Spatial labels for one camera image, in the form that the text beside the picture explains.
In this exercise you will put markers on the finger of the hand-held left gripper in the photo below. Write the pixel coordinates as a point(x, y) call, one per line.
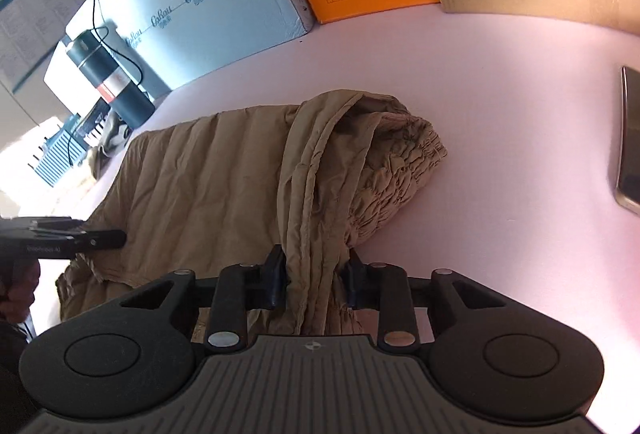
point(102, 240)

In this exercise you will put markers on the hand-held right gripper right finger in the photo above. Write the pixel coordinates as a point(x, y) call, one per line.
point(356, 284)

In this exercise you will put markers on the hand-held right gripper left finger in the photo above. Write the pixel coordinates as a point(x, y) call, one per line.
point(275, 276)

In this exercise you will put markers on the beige puffer jacket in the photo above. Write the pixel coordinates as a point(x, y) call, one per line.
point(225, 174)

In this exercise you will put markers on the person's left hand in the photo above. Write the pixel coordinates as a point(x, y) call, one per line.
point(20, 289)

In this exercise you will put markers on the blue ribbed device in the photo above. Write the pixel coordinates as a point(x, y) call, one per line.
point(57, 153)

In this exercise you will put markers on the grey patterned cloth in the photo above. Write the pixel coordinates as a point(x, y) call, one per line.
point(112, 138)

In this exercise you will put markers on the dark teal thermos bottle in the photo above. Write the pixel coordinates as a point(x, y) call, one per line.
point(107, 73)

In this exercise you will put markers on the wall poster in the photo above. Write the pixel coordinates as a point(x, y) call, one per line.
point(30, 23)

